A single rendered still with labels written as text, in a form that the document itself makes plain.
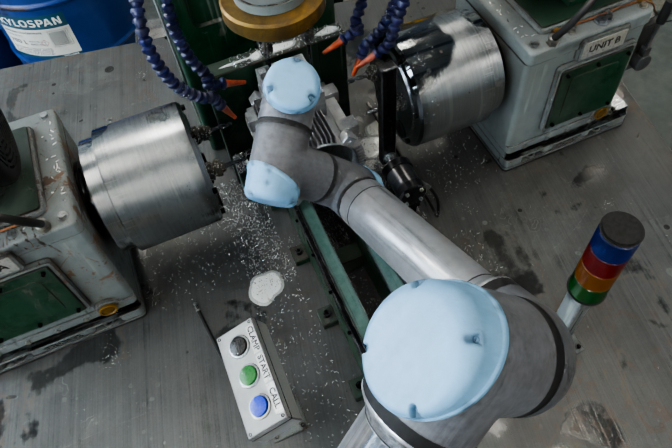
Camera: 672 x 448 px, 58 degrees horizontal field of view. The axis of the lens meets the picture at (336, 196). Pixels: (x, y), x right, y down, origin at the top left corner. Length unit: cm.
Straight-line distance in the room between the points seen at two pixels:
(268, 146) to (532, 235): 76
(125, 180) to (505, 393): 78
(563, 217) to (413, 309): 95
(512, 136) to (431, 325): 93
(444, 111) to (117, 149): 62
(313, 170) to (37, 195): 50
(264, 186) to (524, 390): 41
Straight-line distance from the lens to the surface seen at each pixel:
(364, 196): 82
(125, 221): 113
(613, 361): 131
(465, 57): 123
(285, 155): 80
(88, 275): 121
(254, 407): 94
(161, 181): 111
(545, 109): 139
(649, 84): 300
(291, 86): 80
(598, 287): 102
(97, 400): 133
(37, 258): 115
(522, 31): 127
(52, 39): 273
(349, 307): 115
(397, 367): 52
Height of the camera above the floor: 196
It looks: 55 degrees down
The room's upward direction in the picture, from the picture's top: 7 degrees counter-clockwise
